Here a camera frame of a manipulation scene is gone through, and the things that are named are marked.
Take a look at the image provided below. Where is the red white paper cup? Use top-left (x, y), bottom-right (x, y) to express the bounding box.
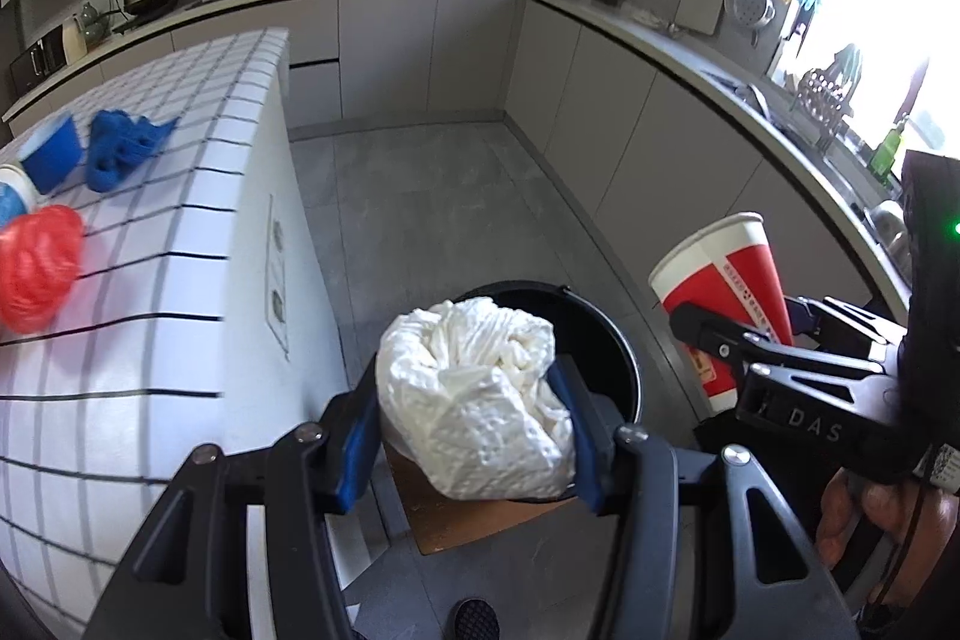
top-left (647, 211), bottom-right (799, 417)

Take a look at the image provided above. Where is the black round trash bin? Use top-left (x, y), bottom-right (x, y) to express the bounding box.
top-left (449, 279), bottom-right (646, 507)

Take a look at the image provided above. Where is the white paper towel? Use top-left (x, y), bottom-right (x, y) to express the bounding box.
top-left (374, 298), bottom-right (574, 502)

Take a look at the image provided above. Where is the green dish soap bottle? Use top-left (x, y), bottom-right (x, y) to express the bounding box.
top-left (867, 115), bottom-right (908, 182)

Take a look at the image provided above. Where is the hanging steel strainer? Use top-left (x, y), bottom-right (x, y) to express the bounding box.
top-left (724, 0), bottom-right (776, 47)

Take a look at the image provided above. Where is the blue patterned paper cup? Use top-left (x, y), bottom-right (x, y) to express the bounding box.
top-left (0, 164), bottom-right (37, 229)

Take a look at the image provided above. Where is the small blue plastic cup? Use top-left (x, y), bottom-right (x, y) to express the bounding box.
top-left (20, 113), bottom-right (83, 195)

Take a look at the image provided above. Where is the red plastic bag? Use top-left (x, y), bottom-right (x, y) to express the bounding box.
top-left (0, 205), bottom-right (85, 335)

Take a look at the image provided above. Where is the white wall socket panel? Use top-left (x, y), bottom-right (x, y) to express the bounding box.
top-left (265, 198), bottom-right (290, 357)

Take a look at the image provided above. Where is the black microwave oven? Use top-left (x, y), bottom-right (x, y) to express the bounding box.
top-left (10, 26), bottom-right (67, 97)

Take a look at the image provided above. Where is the black mesh shoe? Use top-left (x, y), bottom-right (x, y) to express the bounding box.
top-left (444, 598), bottom-right (501, 640)

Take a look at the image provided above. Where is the brown cardboard sheet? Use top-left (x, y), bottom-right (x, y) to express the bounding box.
top-left (384, 445), bottom-right (578, 555)

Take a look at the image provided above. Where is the person's right hand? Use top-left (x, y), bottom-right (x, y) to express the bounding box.
top-left (815, 470), bottom-right (916, 567)

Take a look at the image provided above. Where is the blue cloth rag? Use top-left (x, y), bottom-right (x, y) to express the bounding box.
top-left (85, 110), bottom-right (178, 193)

